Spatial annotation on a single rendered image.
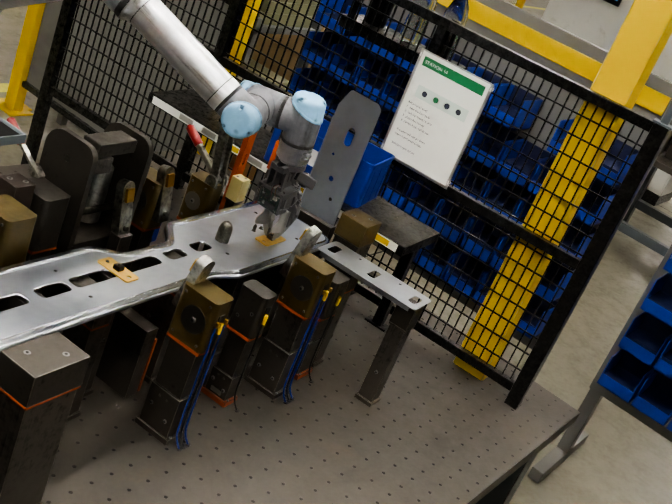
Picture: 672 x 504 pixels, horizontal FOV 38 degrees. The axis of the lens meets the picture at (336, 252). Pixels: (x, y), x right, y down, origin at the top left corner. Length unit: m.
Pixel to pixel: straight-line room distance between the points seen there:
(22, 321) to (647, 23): 1.59
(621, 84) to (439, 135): 0.49
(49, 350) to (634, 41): 1.57
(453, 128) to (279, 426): 0.93
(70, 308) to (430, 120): 1.23
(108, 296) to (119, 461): 0.33
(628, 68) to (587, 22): 6.06
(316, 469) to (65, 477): 0.55
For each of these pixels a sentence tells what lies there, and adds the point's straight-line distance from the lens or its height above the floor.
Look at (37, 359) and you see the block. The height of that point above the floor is 1.03.
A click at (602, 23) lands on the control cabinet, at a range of 8.53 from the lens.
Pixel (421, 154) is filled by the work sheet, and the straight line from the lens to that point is 2.68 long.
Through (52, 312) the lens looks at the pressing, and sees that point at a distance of 1.79.
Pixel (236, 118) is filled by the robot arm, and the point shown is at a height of 1.32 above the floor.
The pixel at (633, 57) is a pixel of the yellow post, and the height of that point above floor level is 1.66.
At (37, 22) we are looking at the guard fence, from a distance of 5.11.
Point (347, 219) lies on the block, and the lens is 2.46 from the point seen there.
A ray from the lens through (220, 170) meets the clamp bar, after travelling 2.34.
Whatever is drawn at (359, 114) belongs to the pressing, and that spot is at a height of 1.29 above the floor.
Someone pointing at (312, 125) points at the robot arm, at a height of 1.33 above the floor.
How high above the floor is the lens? 1.94
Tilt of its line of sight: 23 degrees down
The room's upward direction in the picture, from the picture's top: 23 degrees clockwise
